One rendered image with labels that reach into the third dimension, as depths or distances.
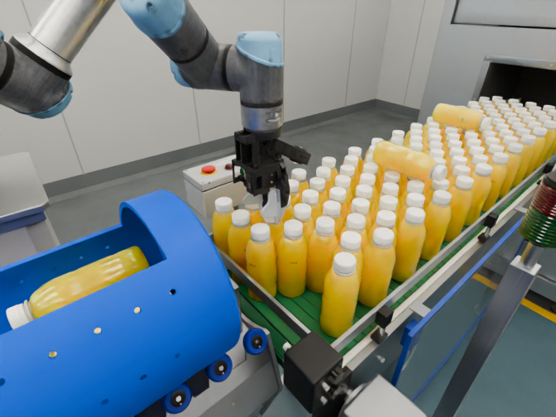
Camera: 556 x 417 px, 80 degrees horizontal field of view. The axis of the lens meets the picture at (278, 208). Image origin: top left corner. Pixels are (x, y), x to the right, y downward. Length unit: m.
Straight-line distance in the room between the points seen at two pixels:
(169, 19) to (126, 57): 2.79
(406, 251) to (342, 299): 0.23
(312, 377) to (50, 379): 0.33
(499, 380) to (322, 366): 1.48
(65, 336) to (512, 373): 1.89
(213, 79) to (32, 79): 0.40
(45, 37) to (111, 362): 0.65
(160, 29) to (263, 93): 0.17
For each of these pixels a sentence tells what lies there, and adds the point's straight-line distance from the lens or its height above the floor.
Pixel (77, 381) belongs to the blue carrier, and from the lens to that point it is 0.43.
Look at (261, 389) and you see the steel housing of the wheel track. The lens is 0.70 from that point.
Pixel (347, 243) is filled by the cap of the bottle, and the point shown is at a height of 1.08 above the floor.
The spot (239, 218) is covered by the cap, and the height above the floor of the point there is 1.08.
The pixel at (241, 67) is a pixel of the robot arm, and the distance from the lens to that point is 0.57.
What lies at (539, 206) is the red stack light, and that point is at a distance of 0.62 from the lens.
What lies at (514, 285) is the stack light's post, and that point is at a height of 1.06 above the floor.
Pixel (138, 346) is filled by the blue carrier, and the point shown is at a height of 1.15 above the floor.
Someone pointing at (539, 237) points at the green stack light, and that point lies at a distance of 0.63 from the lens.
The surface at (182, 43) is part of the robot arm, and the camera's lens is 0.54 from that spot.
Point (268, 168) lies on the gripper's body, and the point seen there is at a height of 1.21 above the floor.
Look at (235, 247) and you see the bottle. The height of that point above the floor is 1.01.
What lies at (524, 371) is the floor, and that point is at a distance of 2.07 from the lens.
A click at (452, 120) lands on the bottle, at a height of 1.11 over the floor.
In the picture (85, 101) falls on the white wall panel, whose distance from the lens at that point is 3.26.
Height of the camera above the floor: 1.48
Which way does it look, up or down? 33 degrees down
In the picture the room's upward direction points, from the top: straight up
